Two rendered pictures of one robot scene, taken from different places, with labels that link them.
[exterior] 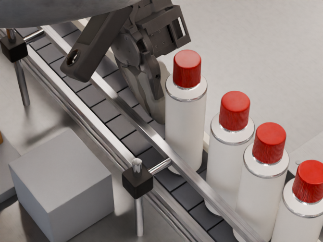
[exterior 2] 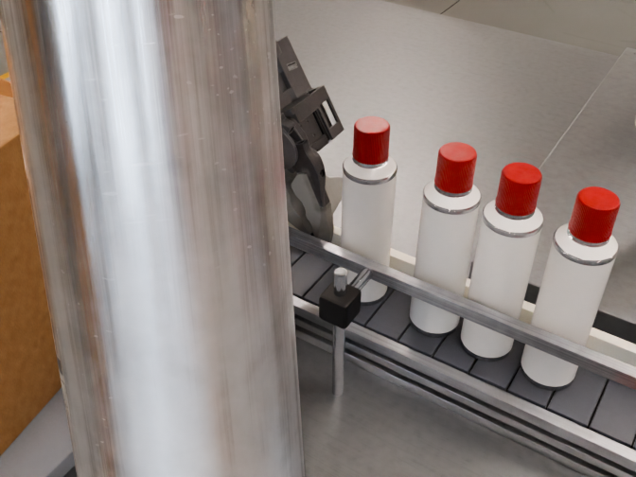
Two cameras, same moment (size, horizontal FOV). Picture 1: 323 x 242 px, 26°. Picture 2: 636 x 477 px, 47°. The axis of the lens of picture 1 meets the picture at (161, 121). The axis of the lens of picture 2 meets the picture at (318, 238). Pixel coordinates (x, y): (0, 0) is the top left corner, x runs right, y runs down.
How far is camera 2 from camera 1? 32 cm
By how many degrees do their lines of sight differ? 17
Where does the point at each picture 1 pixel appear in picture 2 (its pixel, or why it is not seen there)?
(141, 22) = (287, 109)
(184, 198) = (385, 327)
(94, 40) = not seen: hidden behind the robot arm
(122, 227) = (312, 391)
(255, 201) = (508, 279)
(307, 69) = not seen: hidden behind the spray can
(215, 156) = (436, 240)
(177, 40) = (330, 129)
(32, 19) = not seen: outside the picture
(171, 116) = (357, 213)
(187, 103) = (380, 185)
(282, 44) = (399, 159)
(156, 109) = (323, 221)
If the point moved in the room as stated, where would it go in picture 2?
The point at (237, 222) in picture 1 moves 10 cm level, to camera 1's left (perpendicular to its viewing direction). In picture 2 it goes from (491, 314) to (387, 343)
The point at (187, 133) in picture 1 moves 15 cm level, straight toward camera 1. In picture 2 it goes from (379, 234) to (440, 344)
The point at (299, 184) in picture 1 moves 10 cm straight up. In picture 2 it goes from (588, 218) to (622, 104)
